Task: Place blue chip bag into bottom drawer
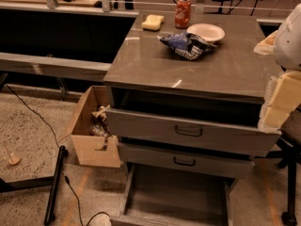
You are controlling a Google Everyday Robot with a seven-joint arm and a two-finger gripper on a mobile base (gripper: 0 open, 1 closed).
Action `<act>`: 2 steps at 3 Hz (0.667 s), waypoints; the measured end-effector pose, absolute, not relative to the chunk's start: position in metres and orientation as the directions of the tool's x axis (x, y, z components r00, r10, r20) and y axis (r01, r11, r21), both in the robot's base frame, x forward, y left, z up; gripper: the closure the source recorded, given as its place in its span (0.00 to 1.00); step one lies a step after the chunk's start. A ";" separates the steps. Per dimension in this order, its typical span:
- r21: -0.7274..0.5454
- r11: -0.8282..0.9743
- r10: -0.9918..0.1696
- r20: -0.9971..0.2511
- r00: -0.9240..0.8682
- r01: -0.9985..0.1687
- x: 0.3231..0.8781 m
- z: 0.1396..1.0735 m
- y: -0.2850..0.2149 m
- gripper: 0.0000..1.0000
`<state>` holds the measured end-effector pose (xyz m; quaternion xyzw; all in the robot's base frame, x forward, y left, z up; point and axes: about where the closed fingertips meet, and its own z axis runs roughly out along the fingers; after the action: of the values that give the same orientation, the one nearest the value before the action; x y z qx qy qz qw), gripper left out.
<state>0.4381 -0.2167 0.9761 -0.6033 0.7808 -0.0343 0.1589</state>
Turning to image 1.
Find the white bowl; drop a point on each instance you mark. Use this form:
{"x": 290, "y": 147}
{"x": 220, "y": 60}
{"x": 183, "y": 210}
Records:
{"x": 209, "y": 32}

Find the cardboard box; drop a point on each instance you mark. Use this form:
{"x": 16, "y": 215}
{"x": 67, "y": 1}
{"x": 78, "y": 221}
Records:
{"x": 91, "y": 150}

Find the top grey drawer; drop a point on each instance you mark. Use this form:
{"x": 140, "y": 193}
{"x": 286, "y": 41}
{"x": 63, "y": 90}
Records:
{"x": 191, "y": 133}

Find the grey drawer cabinet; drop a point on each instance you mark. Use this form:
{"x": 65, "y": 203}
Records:
{"x": 225, "y": 86}

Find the middle grey drawer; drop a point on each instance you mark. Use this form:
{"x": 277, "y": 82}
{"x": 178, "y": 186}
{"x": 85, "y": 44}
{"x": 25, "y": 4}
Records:
{"x": 198, "y": 163}

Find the yellow sponge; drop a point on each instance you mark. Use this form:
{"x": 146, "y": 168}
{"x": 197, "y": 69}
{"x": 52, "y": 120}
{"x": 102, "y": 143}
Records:
{"x": 153, "y": 22}

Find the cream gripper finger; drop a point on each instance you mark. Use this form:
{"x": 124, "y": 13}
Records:
{"x": 266, "y": 46}
{"x": 281, "y": 98}

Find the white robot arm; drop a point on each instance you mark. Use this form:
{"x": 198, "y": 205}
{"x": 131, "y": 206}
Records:
{"x": 287, "y": 49}

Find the crumpled wrappers in box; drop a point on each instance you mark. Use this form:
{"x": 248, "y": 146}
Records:
{"x": 99, "y": 125}

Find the black table leg base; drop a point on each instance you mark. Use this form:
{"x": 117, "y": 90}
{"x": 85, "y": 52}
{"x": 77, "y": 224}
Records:
{"x": 51, "y": 181}

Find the bottom grey drawer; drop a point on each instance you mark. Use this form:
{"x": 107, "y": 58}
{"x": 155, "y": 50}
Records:
{"x": 167, "y": 197}

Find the blue chip bag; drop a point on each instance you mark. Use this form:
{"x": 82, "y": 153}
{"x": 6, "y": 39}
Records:
{"x": 187, "y": 45}

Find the black chair base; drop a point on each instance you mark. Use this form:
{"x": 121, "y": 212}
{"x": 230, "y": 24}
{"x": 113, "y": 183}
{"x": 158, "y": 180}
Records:
{"x": 290, "y": 156}

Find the grey drawer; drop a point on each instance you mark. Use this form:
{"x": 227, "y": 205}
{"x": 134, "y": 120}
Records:
{"x": 167, "y": 197}
{"x": 191, "y": 133}
{"x": 198, "y": 163}

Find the red soda can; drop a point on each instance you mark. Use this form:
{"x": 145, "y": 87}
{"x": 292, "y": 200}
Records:
{"x": 182, "y": 13}

